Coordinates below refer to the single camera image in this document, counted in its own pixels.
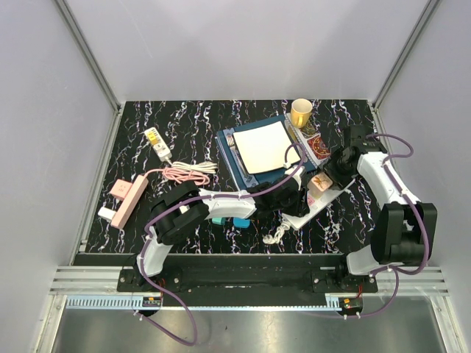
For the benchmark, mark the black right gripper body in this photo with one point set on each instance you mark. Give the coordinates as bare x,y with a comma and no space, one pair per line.
339,172

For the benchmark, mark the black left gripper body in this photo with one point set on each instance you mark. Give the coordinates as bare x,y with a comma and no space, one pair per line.
293,205

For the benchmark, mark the pink deer cube adapter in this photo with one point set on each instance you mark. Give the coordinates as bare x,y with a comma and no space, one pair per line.
320,183

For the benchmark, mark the white multicolour power strip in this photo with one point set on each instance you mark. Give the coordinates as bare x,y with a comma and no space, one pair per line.
317,200

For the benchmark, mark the light blue plug adapter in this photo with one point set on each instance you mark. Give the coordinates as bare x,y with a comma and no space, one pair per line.
241,223

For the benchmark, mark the teal small plug adapter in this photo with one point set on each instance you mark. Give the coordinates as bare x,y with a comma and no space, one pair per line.
219,221

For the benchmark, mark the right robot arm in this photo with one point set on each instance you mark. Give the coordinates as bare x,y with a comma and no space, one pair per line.
402,239

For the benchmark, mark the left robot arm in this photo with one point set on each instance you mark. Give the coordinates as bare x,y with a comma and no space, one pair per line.
178,213

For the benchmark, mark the white power strip yellow plug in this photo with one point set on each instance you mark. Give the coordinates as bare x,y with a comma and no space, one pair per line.
158,144

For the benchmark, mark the white plug adapter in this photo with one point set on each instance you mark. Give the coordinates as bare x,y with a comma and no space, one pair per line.
106,214

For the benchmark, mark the patterned colourful coaster cloth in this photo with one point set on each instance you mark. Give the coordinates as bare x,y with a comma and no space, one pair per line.
309,136

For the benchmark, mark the white square plate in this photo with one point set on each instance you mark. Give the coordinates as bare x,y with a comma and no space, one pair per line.
263,149

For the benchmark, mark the yellow mug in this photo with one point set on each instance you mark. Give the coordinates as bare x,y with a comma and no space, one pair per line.
301,110

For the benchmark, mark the dark blue placemat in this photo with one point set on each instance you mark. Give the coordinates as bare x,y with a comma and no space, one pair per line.
234,162

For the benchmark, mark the silver fork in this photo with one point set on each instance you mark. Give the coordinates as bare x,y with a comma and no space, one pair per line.
231,143

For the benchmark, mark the pink power strip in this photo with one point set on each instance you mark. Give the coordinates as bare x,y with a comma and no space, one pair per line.
130,201

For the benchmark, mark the black mounting base rail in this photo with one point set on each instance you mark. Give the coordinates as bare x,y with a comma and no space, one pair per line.
318,273

